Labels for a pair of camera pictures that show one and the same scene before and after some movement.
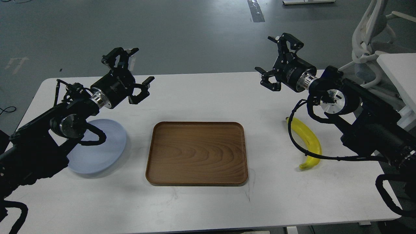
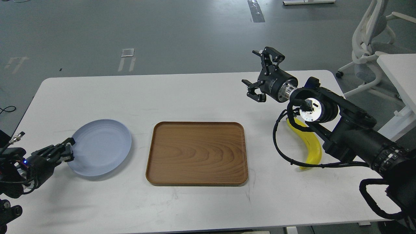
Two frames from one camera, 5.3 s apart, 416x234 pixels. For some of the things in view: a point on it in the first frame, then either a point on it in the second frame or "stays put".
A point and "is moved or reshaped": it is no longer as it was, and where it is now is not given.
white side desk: (400, 69) stays put
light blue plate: (92, 159) is moved or reshaped
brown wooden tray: (201, 153) stays put
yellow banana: (311, 141) stays put
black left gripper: (116, 85) to (38, 168)
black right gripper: (289, 69) to (278, 85)
